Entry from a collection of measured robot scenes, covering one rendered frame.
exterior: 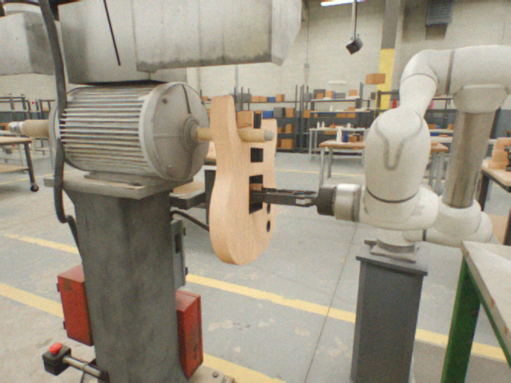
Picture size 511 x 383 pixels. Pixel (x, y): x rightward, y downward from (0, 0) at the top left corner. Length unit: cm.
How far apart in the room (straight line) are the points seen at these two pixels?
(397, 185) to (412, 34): 1135
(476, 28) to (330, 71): 420
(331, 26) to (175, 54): 1163
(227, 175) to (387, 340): 116
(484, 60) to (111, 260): 119
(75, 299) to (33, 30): 78
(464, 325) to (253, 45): 99
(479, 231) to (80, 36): 143
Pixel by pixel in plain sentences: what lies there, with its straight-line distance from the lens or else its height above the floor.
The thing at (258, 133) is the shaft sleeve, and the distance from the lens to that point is 74.
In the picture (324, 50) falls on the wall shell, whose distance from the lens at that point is 1213.
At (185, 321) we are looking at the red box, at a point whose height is 57.
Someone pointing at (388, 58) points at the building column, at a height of 241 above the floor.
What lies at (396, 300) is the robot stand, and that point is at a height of 53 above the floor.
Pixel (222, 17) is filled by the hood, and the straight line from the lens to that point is 64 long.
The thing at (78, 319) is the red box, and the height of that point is 65.
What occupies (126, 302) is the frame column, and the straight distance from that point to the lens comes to 104.
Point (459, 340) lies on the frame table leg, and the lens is 123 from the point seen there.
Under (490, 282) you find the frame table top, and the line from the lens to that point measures 91.
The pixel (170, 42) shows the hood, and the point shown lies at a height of 143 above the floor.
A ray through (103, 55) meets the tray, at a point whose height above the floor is 144.
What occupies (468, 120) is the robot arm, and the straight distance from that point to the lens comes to 121.
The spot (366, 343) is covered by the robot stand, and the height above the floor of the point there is 28.
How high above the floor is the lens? 130
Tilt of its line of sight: 14 degrees down
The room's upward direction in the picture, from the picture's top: straight up
